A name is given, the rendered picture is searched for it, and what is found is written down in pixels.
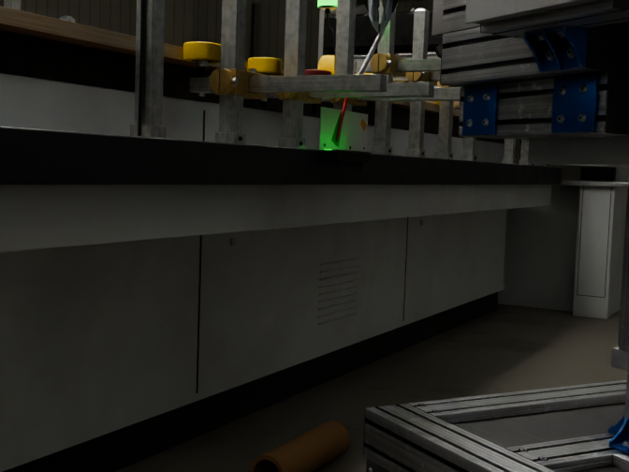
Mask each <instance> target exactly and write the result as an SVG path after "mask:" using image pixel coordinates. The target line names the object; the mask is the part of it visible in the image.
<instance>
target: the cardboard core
mask: <svg viewBox="0 0 629 472"><path fill-rule="evenodd" d="M349 443H350V437H349V433H348V432H347V430H346V428H345V427H344V426H343V425H342V424H341V423H339V422H338V421H335V420H330V421H327V422H325V423H323V424H321V425H319V426H317V427H315V428H314V429H312V430H310V431H308V432H306V433H304V434H302V435H299V436H297V437H296V438H294V439H292V440H290V441H288V442H286V443H284V444H283V445H281V446H279V447H277V448H275V449H273V450H270V451H268V452H266V453H264V454H262V455H260V456H258V457H256V458H255V459H254V461H253V462H252V464H251V467H250V472H313V471H314V470H316V469H317V468H319V467H320V466H322V465H324V464H326V463H328V462H329V461H331V460H333V459H334V458H336V457H338V456H339V455H341V454H343V453H344V452H345V451H346V450H347V449H348V447H349Z"/></svg>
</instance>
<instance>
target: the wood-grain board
mask: <svg viewBox="0 0 629 472"><path fill-rule="evenodd" d="M0 30H2V31H7V32H11V33H16V34H22V35H27V36H31V37H40V38H45V39H49V40H55V41H60V42H65V43H69V44H74V45H79V46H83V47H88V48H94V49H99V50H103V51H108V52H117V53H121V54H127V55H132V56H136V37H134V36H130V35H126V34H122V33H117V32H113V31H110V30H105V29H101V28H96V27H93V26H88V25H84V24H79V23H75V22H68V21H64V20H59V19H55V18H51V17H47V16H42V15H38V14H35V13H30V12H26V11H21V10H17V9H13V8H9V7H1V6H0ZM164 62H166V63H171V64H175V65H180V66H189V67H194V68H199V67H197V66H196V63H194V62H187V61H184V60H183V47H180V46H176V45H171V44H168V43H164ZM220 65H221V62H220V63H209V67H205V70H209V71H214V70H215V69H217V68H219V67H220ZM392 107H396V108H401V109H407V110H410V101H392ZM439 109H440V107H439V106H438V105H437V104H433V103H430V102H425V113H429V114H434V115H439ZM459 114H460V110H459V109H454V108H453V118H454V119H459Z"/></svg>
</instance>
